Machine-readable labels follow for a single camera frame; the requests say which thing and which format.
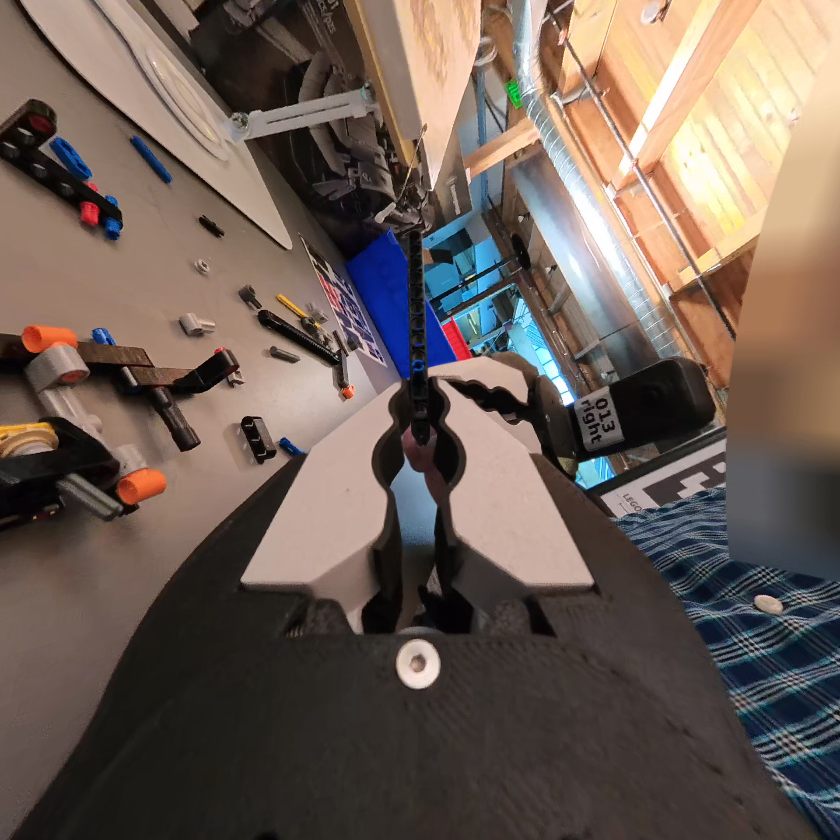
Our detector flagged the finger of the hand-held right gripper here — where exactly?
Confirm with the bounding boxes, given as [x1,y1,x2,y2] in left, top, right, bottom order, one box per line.
[438,353,544,422]
[469,397,546,459]

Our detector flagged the red plastic bin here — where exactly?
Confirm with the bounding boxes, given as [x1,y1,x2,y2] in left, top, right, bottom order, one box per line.
[438,315,475,361]

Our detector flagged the blue round lego plate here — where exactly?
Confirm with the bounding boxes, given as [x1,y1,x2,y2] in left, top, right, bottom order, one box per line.
[49,136,94,180]

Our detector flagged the person's blue plaid shirt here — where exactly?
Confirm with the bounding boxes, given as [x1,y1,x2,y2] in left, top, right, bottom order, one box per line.
[613,489,840,840]

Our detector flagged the small black lego subassembly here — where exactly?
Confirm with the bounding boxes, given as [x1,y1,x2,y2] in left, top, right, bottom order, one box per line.
[0,98,124,242]

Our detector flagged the lego instruction booklet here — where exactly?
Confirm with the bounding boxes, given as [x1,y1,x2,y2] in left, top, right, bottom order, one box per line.
[298,233,386,364]

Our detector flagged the large silver round duct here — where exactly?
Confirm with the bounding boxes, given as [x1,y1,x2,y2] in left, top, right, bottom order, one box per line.
[505,154,665,370]

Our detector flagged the small black lego frame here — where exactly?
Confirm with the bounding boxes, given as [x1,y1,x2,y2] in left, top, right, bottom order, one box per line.
[239,415,277,466]

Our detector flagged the black liftarm with orange end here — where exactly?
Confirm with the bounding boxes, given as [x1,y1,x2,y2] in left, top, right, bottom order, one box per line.
[330,330,357,402]

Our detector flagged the black toothed lego beam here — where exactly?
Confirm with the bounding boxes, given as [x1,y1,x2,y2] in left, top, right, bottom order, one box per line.
[257,309,343,366]

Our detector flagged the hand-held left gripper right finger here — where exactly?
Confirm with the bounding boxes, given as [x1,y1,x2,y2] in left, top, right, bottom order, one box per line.
[433,378,596,632]

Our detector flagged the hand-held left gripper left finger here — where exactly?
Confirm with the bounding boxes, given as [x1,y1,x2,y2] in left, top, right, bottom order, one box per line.
[240,381,411,632]

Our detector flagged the thin black lego beam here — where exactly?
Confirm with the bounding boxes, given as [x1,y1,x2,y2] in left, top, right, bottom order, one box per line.
[407,228,435,450]

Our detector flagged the spiral silver duct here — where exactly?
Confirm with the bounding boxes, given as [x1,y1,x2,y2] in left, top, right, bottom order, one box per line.
[511,0,657,322]

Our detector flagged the black lego technic assembly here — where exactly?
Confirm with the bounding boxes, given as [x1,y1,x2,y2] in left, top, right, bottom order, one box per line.
[0,324,242,529]

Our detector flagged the blue plastic bin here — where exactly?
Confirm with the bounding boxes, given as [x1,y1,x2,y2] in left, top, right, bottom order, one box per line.
[346,228,462,380]

